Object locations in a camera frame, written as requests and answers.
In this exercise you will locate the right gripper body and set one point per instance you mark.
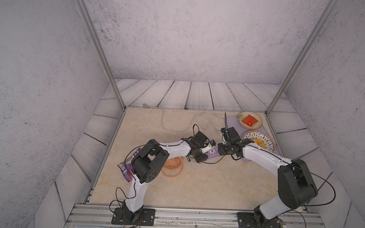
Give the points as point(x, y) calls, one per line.
point(224, 149)

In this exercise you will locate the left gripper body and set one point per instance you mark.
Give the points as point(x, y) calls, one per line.
point(199, 155)

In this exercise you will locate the purple power strip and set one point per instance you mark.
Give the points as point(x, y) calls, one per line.
point(213, 153)

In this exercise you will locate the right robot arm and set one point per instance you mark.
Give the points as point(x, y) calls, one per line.
point(295, 181)

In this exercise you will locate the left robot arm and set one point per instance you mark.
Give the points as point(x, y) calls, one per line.
point(148, 163)

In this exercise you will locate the purple placemat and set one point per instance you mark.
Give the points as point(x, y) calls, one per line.
point(232, 121)

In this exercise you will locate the yellow food in bowl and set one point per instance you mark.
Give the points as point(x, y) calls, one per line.
point(259, 142)

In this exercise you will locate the beige plate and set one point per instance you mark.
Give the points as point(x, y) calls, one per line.
point(242, 115)

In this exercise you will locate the red packet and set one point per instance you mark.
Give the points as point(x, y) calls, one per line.
point(250, 120)

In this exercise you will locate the white patterned bowl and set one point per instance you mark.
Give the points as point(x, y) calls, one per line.
point(260, 138)

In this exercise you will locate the purple snack packet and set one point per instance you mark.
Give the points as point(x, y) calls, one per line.
point(126, 166)

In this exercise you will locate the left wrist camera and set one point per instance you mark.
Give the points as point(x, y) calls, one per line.
point(211, 144)

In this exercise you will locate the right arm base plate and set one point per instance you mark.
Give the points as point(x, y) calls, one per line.
point(252, 220)

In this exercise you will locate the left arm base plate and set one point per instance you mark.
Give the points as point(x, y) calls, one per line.
point(143, 217)

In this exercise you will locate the aluminium front rail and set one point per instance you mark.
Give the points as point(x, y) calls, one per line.
point(165, 217)

